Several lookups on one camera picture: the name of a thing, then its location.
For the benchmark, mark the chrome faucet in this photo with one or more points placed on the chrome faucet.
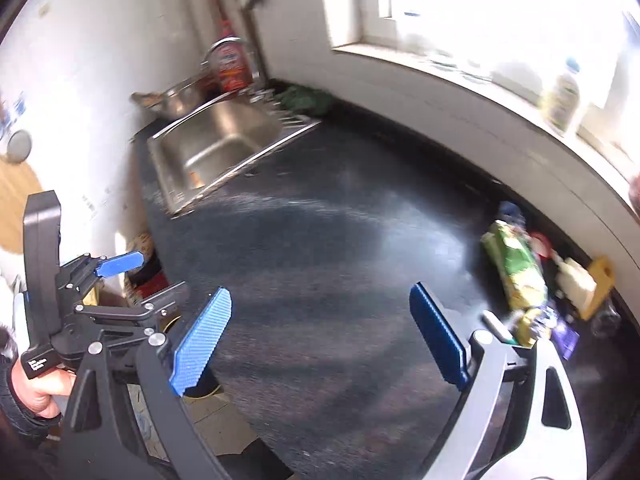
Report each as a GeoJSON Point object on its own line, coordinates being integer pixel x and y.
{"type": "Point", "coordinates": [258, 82]}

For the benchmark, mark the stainless steel sink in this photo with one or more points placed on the stainless steel sink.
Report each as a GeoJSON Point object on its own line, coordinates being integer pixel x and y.
{"type": "Point", "coordinates": [198, 154]}

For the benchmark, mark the green white marker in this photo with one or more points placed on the green white marker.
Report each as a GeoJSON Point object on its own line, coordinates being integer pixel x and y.
{"type": "Point", "coordinates": [497, 328]}

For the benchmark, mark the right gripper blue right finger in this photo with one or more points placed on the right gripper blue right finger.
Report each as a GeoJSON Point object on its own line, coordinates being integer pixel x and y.
{"type": "Point", "coordinates": [448, 351]}

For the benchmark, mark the round wooden board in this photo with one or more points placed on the round wooden board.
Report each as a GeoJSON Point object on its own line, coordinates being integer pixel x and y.
{"type": "Point", "coordinates": [17, 182]}

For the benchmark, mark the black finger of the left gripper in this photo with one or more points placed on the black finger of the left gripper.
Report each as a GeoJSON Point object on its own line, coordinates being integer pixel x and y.
{"type": "Point", "coordinates": [166, 300]}

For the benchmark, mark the dark green cloth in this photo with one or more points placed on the dark green cloth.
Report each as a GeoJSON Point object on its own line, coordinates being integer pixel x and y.
{"type": "Point", "coordinates": [302, 100]}

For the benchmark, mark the red dish soap bottle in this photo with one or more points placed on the red dish soap bottle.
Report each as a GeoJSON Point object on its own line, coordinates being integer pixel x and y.
{"type": "Point", "coordinates": [230, 65]}

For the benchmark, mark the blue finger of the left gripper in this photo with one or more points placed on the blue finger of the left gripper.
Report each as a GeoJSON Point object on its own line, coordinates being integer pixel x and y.
{"type": "Point", "coordinates": [121, 264]}

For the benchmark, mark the crumpled foil wrapper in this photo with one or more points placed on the crumpled foil wrapper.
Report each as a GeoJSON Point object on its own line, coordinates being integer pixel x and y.
{"type": "Point", "coordinates": [533, 324]}

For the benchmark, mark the green snack bag left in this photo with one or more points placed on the green snack bag left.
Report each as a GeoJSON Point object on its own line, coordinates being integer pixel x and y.
{"type": "Point", "coordinates": [519, 272]}

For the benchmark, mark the blue cream tube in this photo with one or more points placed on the blue cream tube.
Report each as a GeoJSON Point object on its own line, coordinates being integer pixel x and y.
{"type": "Point", "coordinates": [565, 339]}

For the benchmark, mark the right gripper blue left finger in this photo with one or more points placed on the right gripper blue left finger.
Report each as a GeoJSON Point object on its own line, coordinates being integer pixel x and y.
{"type": "Point", "coordinates": [200, 341]}

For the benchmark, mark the yellow sponge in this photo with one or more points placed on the yellow sponge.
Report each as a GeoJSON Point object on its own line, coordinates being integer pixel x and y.
{"type": "Point", "coordinates": [602, 271]}

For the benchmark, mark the person's left hand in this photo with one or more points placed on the person's left hand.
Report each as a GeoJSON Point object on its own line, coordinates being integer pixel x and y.
{"type": "Point", "coordinates": [37, 395]}

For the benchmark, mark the white bottle green pump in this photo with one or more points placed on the white bottle green pump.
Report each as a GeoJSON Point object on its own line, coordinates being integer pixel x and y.
{"type": "Point", "coordinates": [560, 99]}

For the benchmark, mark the red jar lid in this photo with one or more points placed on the red jar lid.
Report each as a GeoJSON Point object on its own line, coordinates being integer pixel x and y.
{"type": "Point", "coordinates": [540, 245]}

